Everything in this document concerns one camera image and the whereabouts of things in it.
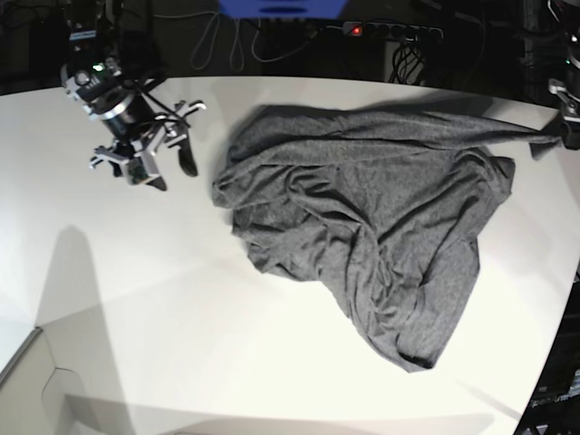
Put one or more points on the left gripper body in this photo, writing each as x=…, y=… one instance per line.
x=568, y=94

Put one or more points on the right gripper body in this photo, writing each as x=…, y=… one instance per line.
x=139, y=122

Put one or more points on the grey t-shirt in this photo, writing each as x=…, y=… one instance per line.
x=383, y=207

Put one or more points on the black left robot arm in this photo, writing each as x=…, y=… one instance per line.
x=566, y=13

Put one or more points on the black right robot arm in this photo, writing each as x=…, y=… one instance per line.
x=97, y=35

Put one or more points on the blue box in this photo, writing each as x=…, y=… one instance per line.
x=316, y=9

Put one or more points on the black power strip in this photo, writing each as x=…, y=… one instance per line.
x=398, y=32

